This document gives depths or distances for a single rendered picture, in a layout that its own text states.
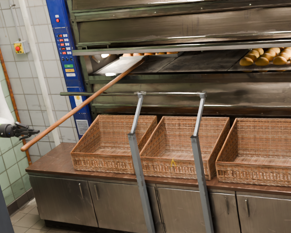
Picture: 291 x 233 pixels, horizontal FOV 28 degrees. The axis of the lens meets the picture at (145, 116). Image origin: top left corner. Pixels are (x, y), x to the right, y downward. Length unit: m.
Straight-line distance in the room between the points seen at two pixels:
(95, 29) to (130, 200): 1.35
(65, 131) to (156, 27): 1.39
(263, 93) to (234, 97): 0.22
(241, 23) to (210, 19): 0.23
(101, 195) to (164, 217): 0.54
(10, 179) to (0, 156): 0.25
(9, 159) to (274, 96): 2.51
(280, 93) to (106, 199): 1.52
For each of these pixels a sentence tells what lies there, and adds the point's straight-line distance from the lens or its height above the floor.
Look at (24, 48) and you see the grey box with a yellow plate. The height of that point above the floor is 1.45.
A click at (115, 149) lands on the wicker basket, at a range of 4.74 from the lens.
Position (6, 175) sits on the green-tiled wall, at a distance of 5.39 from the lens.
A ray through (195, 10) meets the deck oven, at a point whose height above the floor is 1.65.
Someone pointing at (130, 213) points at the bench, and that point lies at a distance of 4.40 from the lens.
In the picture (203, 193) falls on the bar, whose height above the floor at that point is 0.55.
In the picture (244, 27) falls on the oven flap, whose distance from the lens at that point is 4.01.
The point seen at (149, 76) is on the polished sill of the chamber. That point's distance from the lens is 4.45.
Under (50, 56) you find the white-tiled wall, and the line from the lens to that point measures 4.93.
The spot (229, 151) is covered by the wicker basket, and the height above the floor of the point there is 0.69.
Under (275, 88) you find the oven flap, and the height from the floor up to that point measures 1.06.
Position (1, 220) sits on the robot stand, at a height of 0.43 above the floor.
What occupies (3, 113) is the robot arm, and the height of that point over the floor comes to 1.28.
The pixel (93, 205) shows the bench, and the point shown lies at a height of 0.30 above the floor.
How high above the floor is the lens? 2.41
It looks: 20 degrees down
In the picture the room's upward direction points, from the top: 11 degrees counter-clockwise
